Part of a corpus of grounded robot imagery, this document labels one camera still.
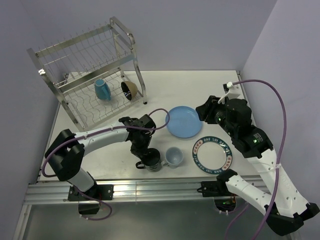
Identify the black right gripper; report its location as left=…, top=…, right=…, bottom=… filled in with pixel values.
left=195, top=94, right=237, bottom=137

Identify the black mug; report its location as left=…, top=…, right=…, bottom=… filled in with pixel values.
left=135, top=154, right=162, bottom=172

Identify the light blue plate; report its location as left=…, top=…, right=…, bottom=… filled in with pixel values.
left=166, top=106, right=203, bottom=139

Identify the light grey cup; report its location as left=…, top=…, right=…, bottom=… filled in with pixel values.
left=161, top=147, right=184, bottom=169

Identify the black bowl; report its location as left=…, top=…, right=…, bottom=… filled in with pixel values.
left=120, top=81, right=138, bottom=101

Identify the white mug blue handle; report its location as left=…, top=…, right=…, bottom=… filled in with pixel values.
left=94, top=78, right=111, bottom=101

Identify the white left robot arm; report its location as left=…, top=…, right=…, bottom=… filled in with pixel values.
left=45, top=114, right=161, bottom=200

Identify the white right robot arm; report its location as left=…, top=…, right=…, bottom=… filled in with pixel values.
left=195, top=96, right=320, bottom=236

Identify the stainless steel dish rack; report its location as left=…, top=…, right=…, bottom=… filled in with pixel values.
left=27, top=16, right=148, bottom=131

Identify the white plate green rim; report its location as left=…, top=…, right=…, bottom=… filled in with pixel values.
left=192, top=136, right=233, bottom=175

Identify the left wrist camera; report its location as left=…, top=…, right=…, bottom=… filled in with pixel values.
left=118, top=114, right=153, bottom=129

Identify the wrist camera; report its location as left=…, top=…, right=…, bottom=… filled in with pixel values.
left=217, top=81, right=241, bottom=104
left=118, top=114, right=153, bottom=129

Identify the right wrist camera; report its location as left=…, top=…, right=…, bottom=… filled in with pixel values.
left=217, top=81, right=241, bottom=104

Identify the aluminium mounting rail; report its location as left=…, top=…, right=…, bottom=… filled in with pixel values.
left=23, top=177, right=216, bottom=205

